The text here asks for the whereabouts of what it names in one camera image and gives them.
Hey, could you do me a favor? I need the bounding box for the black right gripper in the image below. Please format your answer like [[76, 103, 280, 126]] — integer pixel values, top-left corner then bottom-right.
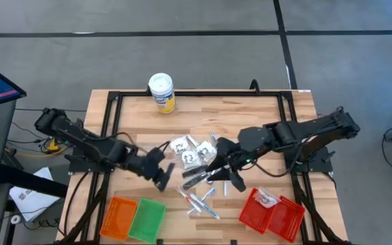
[[204, 137, 255, 193]]

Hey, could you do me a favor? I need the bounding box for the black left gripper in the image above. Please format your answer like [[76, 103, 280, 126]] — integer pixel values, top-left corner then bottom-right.
[[136, 146, 176, 193]]

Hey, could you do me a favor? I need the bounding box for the red white bagged toothbrush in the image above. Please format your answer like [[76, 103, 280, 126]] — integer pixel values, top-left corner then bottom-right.
[[176, 186, 203, 214]]

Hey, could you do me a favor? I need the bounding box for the dark blue bagged toothbrush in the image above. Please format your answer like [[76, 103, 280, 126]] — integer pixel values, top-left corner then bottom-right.
[[189, 193, 221, 221]]

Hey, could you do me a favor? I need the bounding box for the red plastic basket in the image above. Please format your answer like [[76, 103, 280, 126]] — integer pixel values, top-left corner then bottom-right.
[[239, 188, 278, 235], [267, 195, 306, 244]]

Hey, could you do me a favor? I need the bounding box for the green plastic basket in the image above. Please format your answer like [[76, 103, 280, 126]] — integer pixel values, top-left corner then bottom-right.
[[128, 198, 167, 244]]

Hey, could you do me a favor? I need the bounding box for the orange plastic basket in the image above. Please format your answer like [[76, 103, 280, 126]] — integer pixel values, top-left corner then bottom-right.
[[99, 196, 138, 241]]

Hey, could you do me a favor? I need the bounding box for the yellow white wipes canister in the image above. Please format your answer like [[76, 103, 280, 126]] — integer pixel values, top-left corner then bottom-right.
[[148, 72, 176, 114]]

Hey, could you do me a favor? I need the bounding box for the black desk bar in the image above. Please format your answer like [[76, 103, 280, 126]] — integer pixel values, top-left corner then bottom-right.
[[0, 165, 69, 198]]

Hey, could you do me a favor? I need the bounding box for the white printed paper sheet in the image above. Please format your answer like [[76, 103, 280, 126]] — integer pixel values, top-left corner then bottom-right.
[[9, 166, 61, 223]]

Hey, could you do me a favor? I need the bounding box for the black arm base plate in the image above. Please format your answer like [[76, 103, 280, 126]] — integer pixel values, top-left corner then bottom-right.
[[65, 145, 117, 174], [283, 145, 333, 173]]

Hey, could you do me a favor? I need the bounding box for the black aluminium table frame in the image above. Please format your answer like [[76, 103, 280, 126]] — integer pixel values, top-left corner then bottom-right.
[[59, 88, 350, 245]]

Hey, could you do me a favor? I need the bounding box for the yellow cable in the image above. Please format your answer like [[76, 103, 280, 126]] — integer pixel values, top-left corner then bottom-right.
[[5, 137, 71, 159]]

